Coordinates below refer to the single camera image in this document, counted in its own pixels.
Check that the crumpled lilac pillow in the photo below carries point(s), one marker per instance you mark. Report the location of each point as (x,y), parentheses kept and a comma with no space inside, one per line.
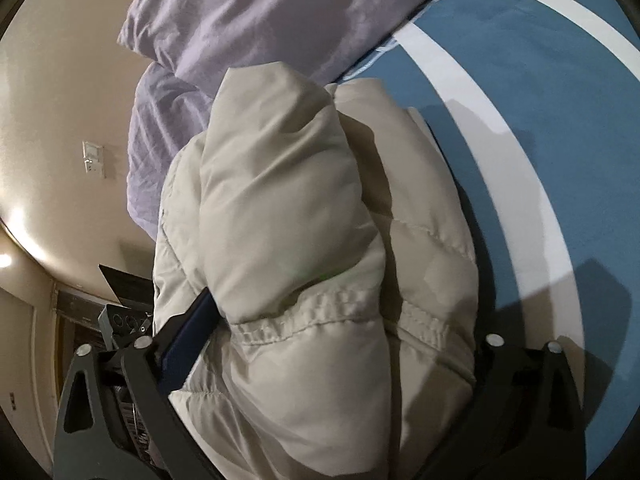
(160,150)

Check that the beige puffer jacket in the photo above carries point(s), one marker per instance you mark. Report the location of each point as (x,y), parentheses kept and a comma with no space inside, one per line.
(300,235)

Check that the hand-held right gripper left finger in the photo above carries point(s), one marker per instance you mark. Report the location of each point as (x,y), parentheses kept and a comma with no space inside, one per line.
(192,332)

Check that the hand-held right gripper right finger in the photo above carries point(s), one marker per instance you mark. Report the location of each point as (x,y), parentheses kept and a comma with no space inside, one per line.
(500,362)

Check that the blue white striped bed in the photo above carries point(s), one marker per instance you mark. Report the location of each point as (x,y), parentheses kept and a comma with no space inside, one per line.
(575,110)

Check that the large lilac pillow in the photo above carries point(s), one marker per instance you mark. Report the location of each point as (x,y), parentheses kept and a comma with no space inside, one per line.
(250,10)

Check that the white wall switch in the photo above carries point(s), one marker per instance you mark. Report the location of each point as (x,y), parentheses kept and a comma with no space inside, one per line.
(93,157)

